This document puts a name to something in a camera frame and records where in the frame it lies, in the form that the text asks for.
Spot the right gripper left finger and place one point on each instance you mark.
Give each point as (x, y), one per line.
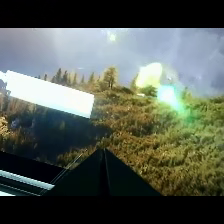
(86, 180)

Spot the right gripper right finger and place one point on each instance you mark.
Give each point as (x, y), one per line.
(128, 181)

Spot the silver frame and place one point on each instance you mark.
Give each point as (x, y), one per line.
(23, 180)

